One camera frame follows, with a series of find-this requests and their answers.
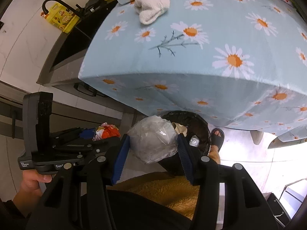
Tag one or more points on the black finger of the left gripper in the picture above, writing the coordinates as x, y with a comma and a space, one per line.
70, 149

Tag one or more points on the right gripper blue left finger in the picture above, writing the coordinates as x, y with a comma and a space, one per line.
121, 158

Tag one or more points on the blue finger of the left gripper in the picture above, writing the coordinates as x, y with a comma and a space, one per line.
75, 133

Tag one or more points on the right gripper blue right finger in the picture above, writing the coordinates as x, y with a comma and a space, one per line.
190, 158

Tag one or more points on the pink wrapper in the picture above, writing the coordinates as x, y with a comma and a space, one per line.
105, 131

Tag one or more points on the clear plastic ball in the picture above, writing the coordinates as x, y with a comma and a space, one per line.
194, 141
153, 139

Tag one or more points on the brown paper bag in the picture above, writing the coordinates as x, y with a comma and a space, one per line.
179, 128

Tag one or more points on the black trash bin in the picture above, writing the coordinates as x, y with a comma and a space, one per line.
196, 126

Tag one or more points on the person's left hand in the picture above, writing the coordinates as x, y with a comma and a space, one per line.
31, 182

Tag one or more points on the foot in black sandal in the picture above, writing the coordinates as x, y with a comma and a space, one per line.
217, 139

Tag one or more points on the orange fuzzy trousers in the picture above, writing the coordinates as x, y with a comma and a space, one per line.
174, 192

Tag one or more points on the black sink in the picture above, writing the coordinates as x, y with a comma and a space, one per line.
80, 36

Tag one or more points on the blue daisy tablecloth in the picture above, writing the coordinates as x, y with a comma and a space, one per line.
240, 64

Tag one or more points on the yellow dish soap bottle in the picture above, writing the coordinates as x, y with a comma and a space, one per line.
61, 17

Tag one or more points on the black sponge holder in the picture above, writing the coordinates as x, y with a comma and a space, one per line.
93, 5

